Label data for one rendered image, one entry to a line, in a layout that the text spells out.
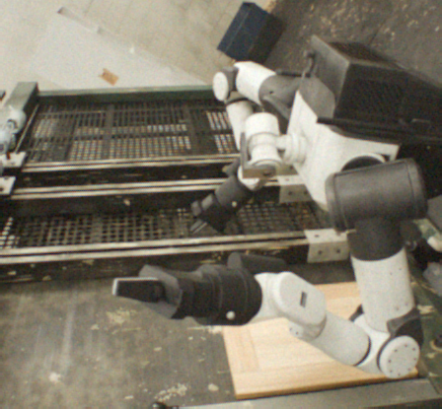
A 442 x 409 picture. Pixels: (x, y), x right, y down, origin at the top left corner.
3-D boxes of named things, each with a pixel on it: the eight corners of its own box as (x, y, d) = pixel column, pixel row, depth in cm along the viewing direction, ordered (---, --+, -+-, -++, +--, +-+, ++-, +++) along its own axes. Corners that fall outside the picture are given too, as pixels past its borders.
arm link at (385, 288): (395, 323, 97) (375, 226, 90) (441, 357, 85) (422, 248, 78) (346, 350, 95) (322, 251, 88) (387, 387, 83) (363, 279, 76)
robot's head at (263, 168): (280, 127, 96) (241, 127, 95) (286, 165, 92) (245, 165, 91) (275, 146, 101) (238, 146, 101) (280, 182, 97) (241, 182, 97)
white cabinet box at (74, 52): (246, 114, 501) (53, 12, 423) (216, 162, 518) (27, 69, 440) (233, 98, 555) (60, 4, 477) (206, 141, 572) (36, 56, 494)
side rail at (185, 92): (253, 107, 263) (254, 88, 257) (39, 115, 247) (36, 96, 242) (250, 102, 269) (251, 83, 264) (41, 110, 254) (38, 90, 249)
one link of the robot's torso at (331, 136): (429, 46, 110) (280, 23, 102) (533, 98, 81) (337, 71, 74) (390, 162, 124) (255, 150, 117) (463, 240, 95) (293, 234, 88)
